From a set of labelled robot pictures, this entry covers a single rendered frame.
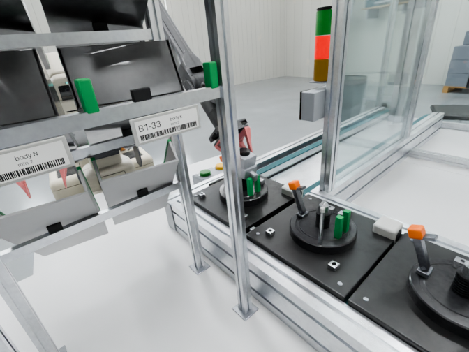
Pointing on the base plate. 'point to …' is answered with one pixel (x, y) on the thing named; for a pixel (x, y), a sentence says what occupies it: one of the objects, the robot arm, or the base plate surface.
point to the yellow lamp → (320, 70)
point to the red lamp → (322, 47)
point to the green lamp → (323, 22)
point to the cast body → (248, 164)
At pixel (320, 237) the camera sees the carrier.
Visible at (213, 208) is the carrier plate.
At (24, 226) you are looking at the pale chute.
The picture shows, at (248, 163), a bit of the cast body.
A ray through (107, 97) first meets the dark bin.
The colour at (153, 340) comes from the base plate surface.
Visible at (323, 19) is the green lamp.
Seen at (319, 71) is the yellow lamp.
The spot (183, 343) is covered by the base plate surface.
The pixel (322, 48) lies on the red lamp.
